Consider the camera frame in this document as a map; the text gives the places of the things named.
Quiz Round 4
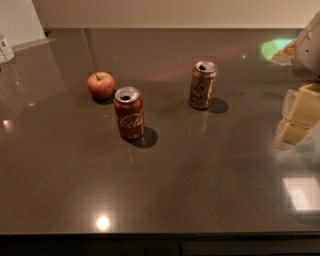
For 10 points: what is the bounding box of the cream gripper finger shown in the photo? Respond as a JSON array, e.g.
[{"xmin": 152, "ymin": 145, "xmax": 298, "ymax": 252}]
[
  {"xmin": 289, "ymin": 83, "xmax": 320, "ymax": 146},
  {"xmin": 274, "ymin": 89, "xmax": 296, "ymax": 150}
]

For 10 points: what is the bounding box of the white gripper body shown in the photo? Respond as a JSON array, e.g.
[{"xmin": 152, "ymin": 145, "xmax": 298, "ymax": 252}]
[{"xmin": 292, "ymin": 11, "xmax": 320, "ymax": 82}]

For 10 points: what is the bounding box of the orange LaCroix can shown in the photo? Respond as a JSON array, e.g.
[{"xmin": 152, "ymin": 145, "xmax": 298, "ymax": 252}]
[{"xmin": 189, "ymin": 61, "xmax": 217, "ymax": 109}]

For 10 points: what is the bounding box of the red Coca-Cola can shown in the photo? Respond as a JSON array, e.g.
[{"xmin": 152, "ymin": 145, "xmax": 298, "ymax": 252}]
[{"xmin": 113, "ymin": 87, "xmax": 144, "ymax": 140}]

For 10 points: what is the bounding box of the snack bag at back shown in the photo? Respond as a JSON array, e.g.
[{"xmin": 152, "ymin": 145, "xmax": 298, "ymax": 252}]
[{"xmin": 271, "ymin": 40, "xmax": 296, "ymax": 66}]

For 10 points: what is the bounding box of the red apple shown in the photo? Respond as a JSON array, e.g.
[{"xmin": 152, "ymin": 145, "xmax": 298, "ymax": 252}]
[{"xmin": 87, "ymin": 72, "xmax": 115, "ymax": 100}]

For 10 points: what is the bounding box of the white container at left edge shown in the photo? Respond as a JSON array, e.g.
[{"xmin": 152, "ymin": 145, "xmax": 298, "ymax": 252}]
[{"xmin": 0, "ymin": 34, "xmax": 15, "ymax": 64}]

